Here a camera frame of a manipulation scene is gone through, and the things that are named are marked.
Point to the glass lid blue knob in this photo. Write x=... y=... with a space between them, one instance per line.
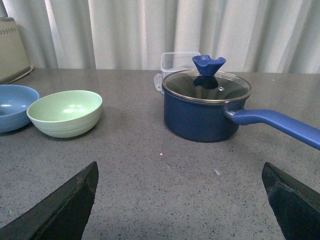
x=206 y=83

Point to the light green bowl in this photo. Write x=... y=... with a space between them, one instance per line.
x=66 y=114

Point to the dark blue saucepan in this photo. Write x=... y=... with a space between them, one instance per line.
x=215 y=122

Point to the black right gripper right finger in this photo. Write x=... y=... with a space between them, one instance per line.
x=295 y=205

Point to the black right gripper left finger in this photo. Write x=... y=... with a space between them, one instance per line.
x=62 y=215

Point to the cream toaster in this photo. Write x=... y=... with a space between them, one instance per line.
x=14 y=62

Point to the clear plastic container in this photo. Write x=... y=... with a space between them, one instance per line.
x=172 y=62

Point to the light blue bowl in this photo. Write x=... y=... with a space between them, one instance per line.
x=14 y=102

